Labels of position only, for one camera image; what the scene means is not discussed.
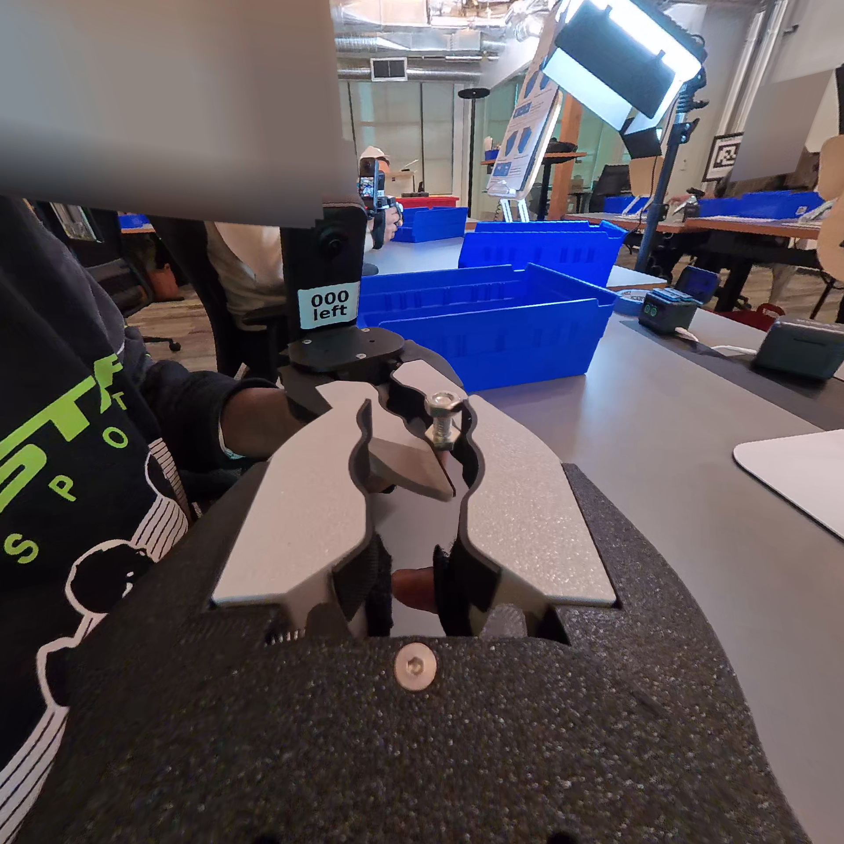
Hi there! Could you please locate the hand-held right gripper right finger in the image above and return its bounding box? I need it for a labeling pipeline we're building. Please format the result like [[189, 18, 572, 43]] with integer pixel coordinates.
[[455, 396, 619, 637]]

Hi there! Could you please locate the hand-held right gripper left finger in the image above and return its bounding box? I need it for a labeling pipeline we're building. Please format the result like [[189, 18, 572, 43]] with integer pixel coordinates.
[[211, 399, 373, 627]]

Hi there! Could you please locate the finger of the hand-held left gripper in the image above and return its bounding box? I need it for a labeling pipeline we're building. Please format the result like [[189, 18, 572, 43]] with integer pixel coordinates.
[[389, 359, 470, 423], [315, 381, 457, 500]]

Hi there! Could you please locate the steel hex bolt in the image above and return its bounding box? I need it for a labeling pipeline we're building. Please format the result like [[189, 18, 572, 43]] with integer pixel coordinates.
[[425, 390, 466, 451]]

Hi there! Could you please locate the person's left forearm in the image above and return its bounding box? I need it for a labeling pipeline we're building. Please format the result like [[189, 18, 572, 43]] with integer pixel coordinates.
[[128, 359, 232, 472]]

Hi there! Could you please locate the person's left hand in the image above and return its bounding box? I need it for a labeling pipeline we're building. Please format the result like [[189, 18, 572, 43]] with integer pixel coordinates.
[[219, 386, 311, 462]]

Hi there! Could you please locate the person's right hand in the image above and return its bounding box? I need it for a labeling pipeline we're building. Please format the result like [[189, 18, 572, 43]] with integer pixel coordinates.
[[393, 567, 437, 611]]

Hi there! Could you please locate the blue plastic bin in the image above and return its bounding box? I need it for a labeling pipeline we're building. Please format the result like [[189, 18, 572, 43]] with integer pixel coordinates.
[[396, 206, 469, 244], [458, 221, 627, 287], [356, 264, 617, 393]]

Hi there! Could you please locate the black office chair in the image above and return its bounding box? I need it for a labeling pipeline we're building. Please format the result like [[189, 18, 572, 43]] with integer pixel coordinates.
[[148, 214, 241, 380]]

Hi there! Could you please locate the blue tape roll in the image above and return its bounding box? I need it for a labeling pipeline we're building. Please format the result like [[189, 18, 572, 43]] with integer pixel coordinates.
[[616, 288, 667, 316]]

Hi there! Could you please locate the person's printed black shirt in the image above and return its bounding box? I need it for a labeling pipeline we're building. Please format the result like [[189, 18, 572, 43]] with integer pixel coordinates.
[[0, 198, 192, 775]]

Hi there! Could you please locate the black floor lamp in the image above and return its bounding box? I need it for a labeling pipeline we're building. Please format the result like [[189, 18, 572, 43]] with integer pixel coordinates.
[[459, 87, 490, 212]]

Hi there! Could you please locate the instruction sheet on stand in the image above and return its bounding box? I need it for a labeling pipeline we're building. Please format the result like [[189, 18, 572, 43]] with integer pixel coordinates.
[[488, 73, 561, 225]]

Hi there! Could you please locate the black battery charger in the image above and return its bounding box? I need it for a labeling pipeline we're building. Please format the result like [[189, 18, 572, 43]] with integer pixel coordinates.
[[643, 288, 700, 337]]

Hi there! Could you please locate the white display stand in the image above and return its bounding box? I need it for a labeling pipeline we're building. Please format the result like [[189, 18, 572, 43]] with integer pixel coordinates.
[[733, 429, 844, 542]]

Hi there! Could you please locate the dark grey case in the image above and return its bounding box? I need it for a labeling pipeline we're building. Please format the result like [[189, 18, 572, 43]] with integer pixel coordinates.
[[753, 315, 844, 380]]

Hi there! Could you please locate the wood-top desk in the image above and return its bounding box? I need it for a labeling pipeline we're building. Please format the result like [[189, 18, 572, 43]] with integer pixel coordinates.
[[564, 210, 825, 278]]

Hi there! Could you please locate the printed marker sign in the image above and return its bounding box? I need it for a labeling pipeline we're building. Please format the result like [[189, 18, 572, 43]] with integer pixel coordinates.
[[702, 134, 742, 182]]

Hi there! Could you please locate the studio light panel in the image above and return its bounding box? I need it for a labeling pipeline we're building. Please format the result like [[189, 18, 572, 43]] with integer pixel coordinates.
[[541, 0, 703, 133]]

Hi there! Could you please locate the row of small blue bins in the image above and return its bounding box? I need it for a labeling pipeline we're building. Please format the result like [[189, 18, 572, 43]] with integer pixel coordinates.
[[603, 191, 825, 218]]

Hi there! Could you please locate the wooden display board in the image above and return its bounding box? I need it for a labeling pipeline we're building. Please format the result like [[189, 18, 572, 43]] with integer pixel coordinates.
[[818, 135, 844, 273]]

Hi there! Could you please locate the white cable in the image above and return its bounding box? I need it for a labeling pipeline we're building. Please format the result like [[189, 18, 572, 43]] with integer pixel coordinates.
[[673, 328, 759, 357]]

